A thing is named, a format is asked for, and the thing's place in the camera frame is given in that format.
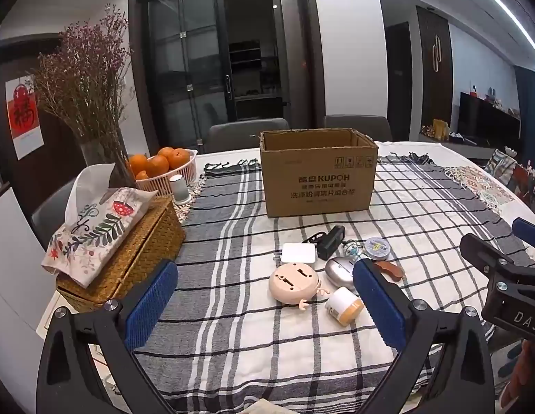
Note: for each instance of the black and white checked cloth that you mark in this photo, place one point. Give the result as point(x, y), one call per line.
point(233, 233)

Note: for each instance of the dark hallway door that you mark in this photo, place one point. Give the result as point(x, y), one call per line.
point(399, 82)

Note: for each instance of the red and white wall calendar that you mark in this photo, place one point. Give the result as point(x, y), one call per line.
point(23, 116)

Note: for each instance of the patterned cushion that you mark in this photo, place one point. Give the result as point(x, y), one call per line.
point(513, 177)

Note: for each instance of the cream jar with yellow lid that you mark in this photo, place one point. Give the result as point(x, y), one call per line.
point(343, 306)

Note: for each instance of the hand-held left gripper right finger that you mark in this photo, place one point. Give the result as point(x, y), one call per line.
point(379, 306)

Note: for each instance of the pink round toy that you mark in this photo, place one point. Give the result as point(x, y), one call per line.
point(293, 282)

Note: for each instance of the white plastic basket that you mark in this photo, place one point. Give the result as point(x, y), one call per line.
point(164, 183)

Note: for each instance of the white square charger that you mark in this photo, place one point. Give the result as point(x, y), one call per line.
point(298, 253)

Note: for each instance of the round metal tin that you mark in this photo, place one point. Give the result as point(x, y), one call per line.
point(376, 249)

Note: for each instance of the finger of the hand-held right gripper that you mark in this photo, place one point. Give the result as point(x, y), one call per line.
point(479, 248)
point(528, 230)

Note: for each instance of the black television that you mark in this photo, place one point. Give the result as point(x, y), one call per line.
point(487, 118)

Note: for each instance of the sliding glass door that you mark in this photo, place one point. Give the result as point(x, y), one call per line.
point(177, 73)

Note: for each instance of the dried purple flower bouquet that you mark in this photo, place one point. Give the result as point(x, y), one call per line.
point(86, 73)

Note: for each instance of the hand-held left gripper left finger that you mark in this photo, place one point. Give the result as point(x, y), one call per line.
point(151, 306)

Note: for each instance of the dark brown door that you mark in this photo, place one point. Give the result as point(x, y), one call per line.
point(56, 168)

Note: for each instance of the wicker tissue box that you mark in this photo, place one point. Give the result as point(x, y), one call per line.
point(138, 246)

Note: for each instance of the colourful patterned cloth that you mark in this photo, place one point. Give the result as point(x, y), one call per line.
point(479, 185)

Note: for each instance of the grey refrigerator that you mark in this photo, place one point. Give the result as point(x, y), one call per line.
point(289, 51)

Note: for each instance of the silver computer mouse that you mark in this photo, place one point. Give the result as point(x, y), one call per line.
point(338, 269)

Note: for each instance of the glass vase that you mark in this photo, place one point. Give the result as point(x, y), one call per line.
point(99, 151)

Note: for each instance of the blue curtain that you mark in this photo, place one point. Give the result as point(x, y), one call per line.
point(530, 108)

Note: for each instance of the grey television cabinet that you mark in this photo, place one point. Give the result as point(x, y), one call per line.
point(470, 151)

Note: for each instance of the dark wooden cabinet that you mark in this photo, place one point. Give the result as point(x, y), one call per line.
point(425, 86)

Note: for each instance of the black power adapter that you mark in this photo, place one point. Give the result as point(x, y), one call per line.
point(330, 243)

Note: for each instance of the grey dining chair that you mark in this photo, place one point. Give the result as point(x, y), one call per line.
point(358, 127)
point(246, 136)
point(51, 215)

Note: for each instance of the pile of oranges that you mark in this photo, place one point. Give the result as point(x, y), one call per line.
point(157, 166)

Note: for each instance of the curved wooden comb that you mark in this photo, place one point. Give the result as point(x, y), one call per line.
point(390, 269)

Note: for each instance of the floral cloth tissue cover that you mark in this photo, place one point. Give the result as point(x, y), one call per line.
point(95, 228)

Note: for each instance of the person's right hand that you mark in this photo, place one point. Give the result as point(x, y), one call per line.
point(528, 375)

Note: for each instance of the brown cardboard box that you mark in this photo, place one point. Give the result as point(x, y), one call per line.
point(319, 181)

